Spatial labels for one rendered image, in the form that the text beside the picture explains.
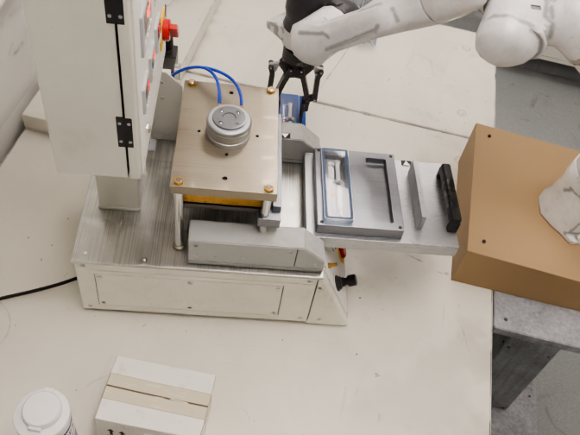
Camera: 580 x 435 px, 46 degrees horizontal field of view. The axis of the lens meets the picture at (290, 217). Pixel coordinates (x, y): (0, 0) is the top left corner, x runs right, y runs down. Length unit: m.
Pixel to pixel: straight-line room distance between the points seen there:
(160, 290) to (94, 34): 0.58
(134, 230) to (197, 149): 0.22
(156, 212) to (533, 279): 0.81
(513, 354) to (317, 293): 0.86
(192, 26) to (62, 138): 1.01
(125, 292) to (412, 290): 0.61
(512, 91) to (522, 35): 2.17
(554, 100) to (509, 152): 1.78
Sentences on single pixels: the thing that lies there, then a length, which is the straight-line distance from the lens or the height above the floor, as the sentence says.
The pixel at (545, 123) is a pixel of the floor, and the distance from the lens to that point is 3.32.
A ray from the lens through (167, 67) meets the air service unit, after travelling 1.39.
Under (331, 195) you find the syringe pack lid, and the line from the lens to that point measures 1.29.
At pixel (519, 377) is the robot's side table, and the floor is 0.23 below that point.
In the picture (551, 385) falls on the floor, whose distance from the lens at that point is 2.46.
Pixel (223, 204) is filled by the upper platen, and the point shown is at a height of 1.04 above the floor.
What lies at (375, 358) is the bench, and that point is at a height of 0.75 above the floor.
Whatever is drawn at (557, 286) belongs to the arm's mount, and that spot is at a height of 0.82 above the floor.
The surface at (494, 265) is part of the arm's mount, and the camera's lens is 1.52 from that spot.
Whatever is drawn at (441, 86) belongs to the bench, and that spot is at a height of 0.75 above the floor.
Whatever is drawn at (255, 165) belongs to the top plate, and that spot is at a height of 1.11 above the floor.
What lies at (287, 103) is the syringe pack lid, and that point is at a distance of 1.81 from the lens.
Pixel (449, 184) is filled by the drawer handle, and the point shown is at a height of 1.01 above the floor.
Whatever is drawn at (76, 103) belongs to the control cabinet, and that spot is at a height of 1.30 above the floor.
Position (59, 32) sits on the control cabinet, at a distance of 0.93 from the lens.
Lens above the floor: 1.96
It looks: 50 degrees down
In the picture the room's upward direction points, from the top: 11 degrees clockwise
